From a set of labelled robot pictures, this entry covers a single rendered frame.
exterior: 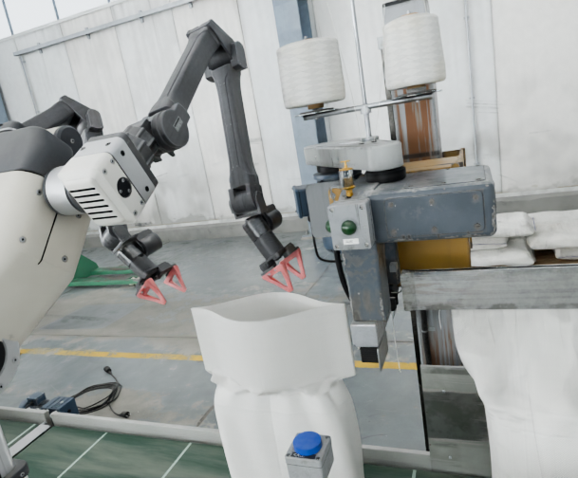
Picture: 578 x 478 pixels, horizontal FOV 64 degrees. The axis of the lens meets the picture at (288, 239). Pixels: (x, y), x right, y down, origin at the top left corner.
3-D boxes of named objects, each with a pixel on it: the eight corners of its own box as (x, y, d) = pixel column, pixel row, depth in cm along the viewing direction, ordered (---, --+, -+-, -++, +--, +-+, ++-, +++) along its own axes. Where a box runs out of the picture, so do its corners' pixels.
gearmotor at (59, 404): (13, 432, 228) (4, 405, 224) (38, 413, 241) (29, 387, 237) (58, 437, 216) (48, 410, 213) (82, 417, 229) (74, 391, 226)
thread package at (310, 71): (275, 115, 120) (264, 45, 116) (297, 112, 135) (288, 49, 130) (338, 103, 113) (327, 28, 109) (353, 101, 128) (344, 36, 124)
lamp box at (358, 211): (333, 250, 91) (326, 206, 89) (339, 244, 95) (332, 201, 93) (371, 248, 88) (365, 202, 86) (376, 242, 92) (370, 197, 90)
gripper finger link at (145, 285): (181, 288, 130) (157, 266, 131) (165, 297, 124) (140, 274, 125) (171, 304, 133) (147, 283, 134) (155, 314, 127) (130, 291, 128)
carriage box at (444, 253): (375, 287, 127) (360, 174, 120) (394, 250, 157) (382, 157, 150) (473, 285, 117) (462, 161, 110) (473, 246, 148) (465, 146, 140)
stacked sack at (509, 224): (444, 243, 373) (443, 227, 370) (450, 229, 410) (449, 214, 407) (537, 239, 344) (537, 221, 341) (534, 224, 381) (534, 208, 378)
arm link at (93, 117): (72, 128, 147) (83, 107, 140) (91, 130, 151) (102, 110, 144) (100, 252, 135) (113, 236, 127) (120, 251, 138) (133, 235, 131)
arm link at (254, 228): (235, 226, 119) (250, 214, 116) (249, 219, 125) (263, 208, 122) (251, 248, 119) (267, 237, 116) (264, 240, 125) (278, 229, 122)
